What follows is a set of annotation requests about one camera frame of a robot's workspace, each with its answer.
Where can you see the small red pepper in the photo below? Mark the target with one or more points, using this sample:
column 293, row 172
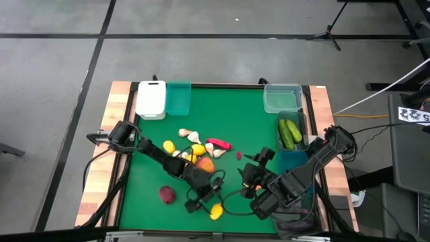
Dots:
column 239, row 155

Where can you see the clear plastic bin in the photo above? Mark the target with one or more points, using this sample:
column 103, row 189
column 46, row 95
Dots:
column 282, row 99

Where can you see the dark red beet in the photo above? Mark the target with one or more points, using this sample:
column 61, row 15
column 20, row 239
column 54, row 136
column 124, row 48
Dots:
column 167, row 195

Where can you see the grey cabinet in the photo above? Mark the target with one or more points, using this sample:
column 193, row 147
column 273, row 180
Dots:
column 408, row 158

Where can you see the blue plastic bin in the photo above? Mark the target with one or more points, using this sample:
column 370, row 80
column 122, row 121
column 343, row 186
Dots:
column 294, row 158

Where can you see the red chili pepper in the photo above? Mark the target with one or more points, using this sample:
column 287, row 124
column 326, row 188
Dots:
column 219, row 144

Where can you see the green table mat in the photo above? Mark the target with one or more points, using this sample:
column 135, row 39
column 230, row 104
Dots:
column 218, row 111

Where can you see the black metal table frame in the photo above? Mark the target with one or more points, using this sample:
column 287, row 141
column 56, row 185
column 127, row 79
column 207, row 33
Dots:
column 218, row 86

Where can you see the black desk frame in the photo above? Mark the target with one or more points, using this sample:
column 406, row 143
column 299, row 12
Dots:
column 379, row 86

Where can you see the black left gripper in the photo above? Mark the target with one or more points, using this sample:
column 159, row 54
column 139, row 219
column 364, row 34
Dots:
column 201, row 183

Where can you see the red yellow apple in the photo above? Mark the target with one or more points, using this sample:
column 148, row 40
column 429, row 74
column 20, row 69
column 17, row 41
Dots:
column 205, row 164

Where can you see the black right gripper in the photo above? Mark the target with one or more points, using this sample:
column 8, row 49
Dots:
column 260, row 174

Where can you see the black clamp knob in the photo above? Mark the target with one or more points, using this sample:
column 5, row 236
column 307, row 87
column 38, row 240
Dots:
column 263, row 80
column 154, row 77

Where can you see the white paper tag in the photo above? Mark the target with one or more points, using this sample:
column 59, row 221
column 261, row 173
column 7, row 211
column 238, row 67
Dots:
column 414, row 116

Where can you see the cream garlic bulb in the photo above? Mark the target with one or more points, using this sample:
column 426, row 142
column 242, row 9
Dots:
column 209, row 148
column 184, row 132
column 219, row 153

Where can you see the grey translucent plastic bin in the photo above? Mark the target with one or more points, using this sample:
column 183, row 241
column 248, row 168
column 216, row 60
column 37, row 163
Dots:
column 304, row 146

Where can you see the teal plastic bin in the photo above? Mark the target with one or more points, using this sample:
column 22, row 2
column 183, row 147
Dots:
column 178, row 99

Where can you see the black tripod stand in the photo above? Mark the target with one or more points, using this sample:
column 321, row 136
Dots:
column 328, row 33

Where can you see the yellow lemon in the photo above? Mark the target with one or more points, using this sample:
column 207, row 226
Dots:
column 198, row 149
column 192, row 158
column 169, row 147
column 216, row 211

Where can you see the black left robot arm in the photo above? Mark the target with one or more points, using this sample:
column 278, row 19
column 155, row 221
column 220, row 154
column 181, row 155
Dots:
column 158, row 154

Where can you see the small white garlic bulb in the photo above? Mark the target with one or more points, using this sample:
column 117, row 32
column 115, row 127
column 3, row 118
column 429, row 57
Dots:
column 176, row 153
column 184, row 155

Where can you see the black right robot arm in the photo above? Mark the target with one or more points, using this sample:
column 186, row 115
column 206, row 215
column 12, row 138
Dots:
column 302, row 178

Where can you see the white plastic bin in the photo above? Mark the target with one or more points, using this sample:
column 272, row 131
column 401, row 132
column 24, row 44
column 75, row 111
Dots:
column 151, row 99

